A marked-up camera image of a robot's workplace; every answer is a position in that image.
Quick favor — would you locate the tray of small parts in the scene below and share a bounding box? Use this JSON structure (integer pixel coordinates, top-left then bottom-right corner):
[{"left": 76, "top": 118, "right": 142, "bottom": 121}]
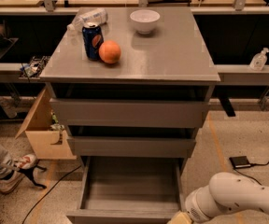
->
[{"left": 20, "top": 56, "right": 50, "bottom": 79}]

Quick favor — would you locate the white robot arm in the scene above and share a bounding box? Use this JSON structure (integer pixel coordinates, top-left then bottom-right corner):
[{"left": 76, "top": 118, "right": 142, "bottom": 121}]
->
[{"left": 167, "top": 172, "right": 269, "bottom": 224}]

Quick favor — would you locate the black foot pedal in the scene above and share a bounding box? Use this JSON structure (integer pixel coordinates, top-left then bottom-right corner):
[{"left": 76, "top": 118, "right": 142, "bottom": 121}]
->
[{"left": 229, "top": 156, "right": 251, "bottom": 169}]

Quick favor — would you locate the cardboard box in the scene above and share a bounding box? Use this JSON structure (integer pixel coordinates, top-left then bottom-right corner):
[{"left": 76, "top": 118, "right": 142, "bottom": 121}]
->
[{"left": 15, "top": 88, "right": 76, "bottom": 160}]

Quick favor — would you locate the grey bottom drawer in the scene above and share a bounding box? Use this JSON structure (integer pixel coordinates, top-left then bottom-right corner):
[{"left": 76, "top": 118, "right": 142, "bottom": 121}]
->
[{"left": 66, "top": 157, "right": 184, "bottom": 224}]

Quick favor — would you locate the grey middle drawer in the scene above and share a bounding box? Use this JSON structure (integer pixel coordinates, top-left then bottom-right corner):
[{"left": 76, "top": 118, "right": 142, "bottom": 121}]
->
[{"left": 67, "top": 126, "right": 195, "bottom": 158}]

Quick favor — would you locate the white red sneaker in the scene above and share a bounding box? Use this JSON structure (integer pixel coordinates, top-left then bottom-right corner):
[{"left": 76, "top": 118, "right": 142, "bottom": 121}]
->
[{"left": 0, "top": 154, "right": 37, "bottom": 194}]

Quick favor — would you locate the black strap on floor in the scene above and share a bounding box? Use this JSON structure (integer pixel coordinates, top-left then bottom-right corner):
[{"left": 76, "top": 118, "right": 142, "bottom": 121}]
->
[{"left": 0, "top": 157, "right": 49, "bottom": 189}]

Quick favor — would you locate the grey top drawer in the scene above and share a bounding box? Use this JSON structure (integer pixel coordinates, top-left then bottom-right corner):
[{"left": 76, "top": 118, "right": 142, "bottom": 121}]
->
[{"left": 49, "top": 83, "right": 211, "bottom": 129}]

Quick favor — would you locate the white ceramic bowl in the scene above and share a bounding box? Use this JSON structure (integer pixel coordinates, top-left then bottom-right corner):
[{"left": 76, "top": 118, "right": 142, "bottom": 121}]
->
[{"left": 130, "top": 9, "right": 161, "bottom": 35}]

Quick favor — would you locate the black pedal cable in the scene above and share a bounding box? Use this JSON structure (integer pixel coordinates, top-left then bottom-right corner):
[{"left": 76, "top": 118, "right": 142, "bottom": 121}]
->
[{"left": 234, "top": 141, "right": 269, "bottom": 224}]

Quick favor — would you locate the black floor cable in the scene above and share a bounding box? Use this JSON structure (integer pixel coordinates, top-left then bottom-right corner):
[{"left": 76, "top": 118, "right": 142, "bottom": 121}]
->
[{"left": 21, "top": 164, "right": 83, "bottom": 224}]

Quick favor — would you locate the grey drawer cabinet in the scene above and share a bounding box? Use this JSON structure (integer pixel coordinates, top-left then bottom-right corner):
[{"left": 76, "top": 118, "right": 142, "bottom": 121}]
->
[{"left": 39, "top": 6, "right": 221, "bottom": 173}]

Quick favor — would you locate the grey drawer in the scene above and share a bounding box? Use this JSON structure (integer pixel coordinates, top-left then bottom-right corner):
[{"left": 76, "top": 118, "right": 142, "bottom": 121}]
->
[
  {"left": 67, "top": 126, "right": 195, "bottom": 158},
  {"left": 49, "top": 83, "right": 211, "bottom": 129},
  {"left": 66, "top": 157, "right": 184, "bottom": 224}
]

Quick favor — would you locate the clear plastic water bottle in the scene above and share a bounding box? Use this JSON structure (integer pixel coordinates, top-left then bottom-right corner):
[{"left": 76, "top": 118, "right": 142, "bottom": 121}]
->
[{"left": 67, "top": 7, "right": 108, "bottom": 32}]

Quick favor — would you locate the blue pepsi can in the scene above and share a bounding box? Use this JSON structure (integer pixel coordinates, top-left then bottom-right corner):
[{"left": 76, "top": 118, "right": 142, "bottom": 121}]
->
[{"left": 82, "top": 22, "right": 104, "bottom": 61}]

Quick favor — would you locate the orange fruit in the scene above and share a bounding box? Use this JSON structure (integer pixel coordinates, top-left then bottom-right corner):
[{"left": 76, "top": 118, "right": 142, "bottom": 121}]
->
[{"left": 99, "top": 40, "right": 121, "bottom": 64}]

